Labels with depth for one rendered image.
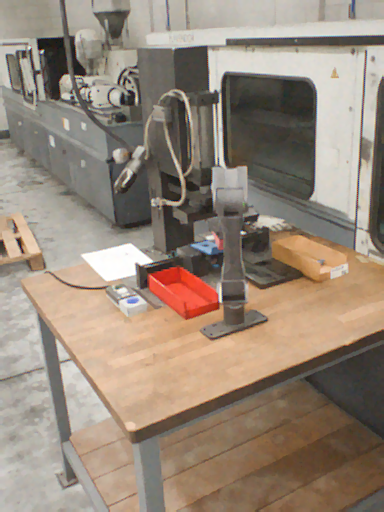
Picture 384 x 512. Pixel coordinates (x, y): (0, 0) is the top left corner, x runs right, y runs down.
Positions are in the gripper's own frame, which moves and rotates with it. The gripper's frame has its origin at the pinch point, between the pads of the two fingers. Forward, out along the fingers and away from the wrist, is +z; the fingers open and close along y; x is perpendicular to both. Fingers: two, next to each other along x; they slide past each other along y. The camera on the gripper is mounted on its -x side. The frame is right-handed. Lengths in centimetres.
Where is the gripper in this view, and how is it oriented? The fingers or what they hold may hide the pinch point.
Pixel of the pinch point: (220, 247)
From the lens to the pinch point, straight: 187.8
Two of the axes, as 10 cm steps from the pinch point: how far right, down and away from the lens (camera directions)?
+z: -1.5, 7.0, 6.9
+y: -4.7, -6.7, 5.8
